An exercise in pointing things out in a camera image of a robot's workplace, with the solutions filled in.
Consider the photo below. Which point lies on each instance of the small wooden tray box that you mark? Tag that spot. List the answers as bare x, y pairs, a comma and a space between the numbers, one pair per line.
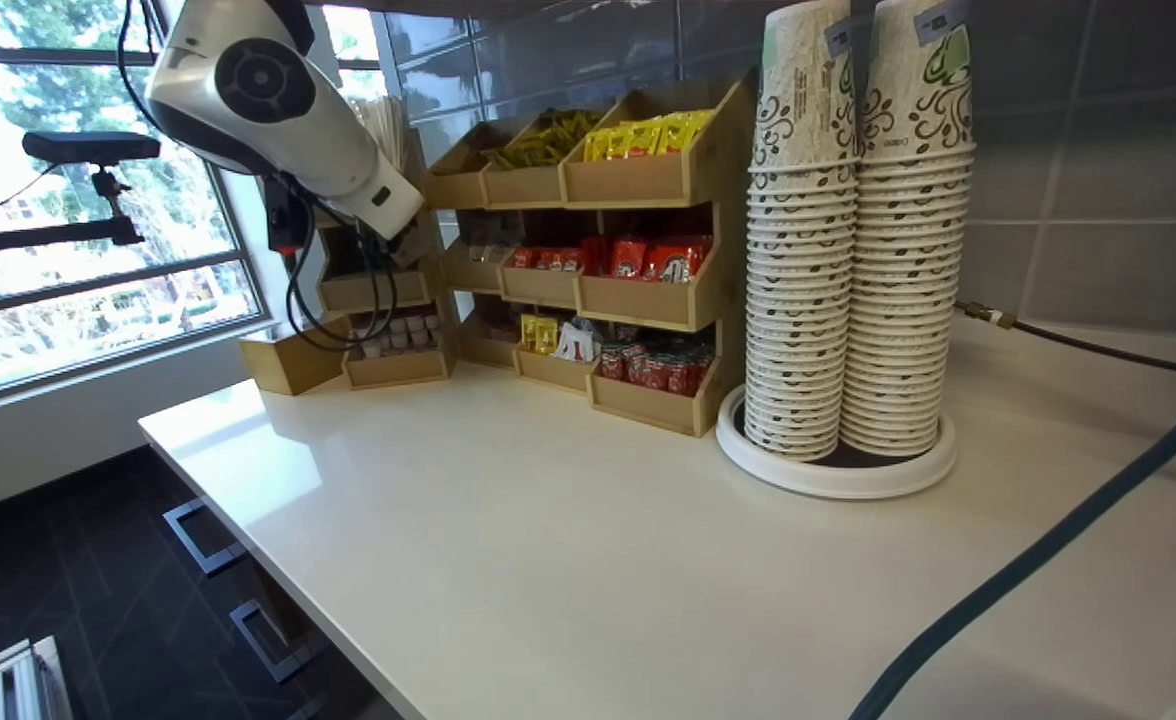
292, 360

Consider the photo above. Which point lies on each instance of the stack of paper cups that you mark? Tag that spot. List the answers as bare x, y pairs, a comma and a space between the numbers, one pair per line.
911, 222
800, 203

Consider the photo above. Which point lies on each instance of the narrow wooden tiered shelf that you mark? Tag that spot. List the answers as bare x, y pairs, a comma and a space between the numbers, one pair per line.
391, 320

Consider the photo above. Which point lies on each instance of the red sachets in bottom bin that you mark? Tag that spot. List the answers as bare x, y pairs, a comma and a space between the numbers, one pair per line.
663, 367

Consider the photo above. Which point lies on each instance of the white round cup tray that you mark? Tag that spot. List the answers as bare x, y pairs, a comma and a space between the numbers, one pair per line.
838, 477

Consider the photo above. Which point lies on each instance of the right stack of paper cups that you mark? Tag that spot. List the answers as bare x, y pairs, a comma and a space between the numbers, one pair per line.
911, 222

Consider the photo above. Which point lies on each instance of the black camera on stand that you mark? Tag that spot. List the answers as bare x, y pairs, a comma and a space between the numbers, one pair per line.
103, 149

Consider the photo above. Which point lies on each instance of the red sachets in middle bin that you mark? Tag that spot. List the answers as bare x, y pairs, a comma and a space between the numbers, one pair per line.
623, 259

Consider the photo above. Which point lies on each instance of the left stack of paper cups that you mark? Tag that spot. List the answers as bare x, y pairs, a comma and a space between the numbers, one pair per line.
800, 203

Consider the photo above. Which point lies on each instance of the wide wooden tiered shelf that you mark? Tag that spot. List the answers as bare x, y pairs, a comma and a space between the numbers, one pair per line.
530, 187

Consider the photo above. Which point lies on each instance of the yellow sachets in top bin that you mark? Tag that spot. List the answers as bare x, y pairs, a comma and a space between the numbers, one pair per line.
646, 138

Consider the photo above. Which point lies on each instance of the red sachets in bin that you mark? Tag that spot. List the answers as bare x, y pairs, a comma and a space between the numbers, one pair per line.
663, 367
623, 259

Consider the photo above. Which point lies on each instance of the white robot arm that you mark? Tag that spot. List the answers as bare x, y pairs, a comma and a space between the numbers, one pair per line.
236, 81

